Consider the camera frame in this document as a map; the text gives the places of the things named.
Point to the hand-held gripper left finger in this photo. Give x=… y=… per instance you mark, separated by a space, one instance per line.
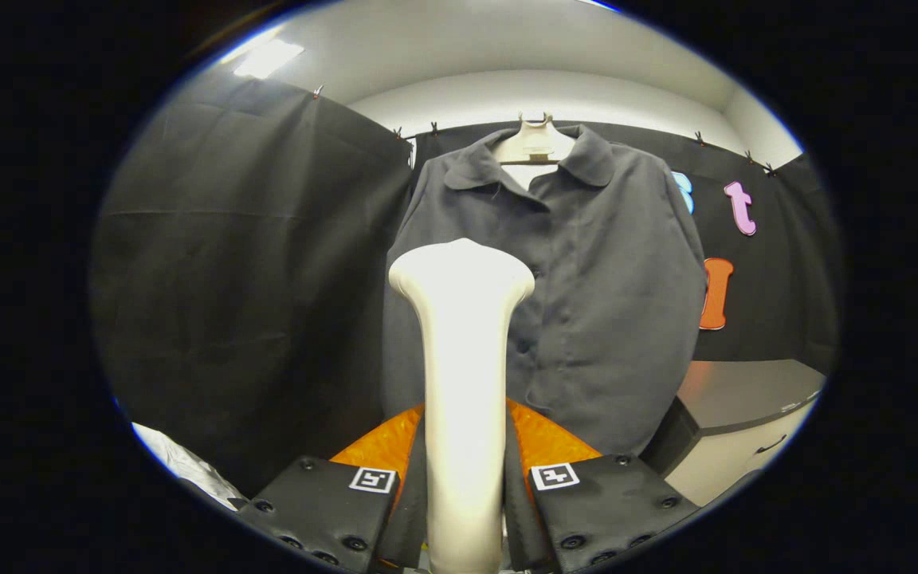
x=323 y=502

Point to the cream plastic clothes hanger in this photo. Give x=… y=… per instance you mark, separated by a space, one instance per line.
x=533 y=143

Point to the narrow ceiling light panel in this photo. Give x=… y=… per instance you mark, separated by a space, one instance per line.
x=268 y=58

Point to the black backdrop cloth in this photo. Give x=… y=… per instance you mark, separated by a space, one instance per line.
x=252 y=279

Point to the grey cabinet with dark top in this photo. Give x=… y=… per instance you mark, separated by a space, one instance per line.
x=738 y=391

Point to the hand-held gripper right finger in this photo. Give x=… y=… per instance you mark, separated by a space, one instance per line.
x=610 y=502

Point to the dark grey button shirt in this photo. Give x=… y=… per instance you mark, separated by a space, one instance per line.
x=610 y=303

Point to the crumpled white sheet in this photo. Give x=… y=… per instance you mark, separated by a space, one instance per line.
x=184 y=466

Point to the row of black clips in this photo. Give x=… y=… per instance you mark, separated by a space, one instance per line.
x=433 y=128

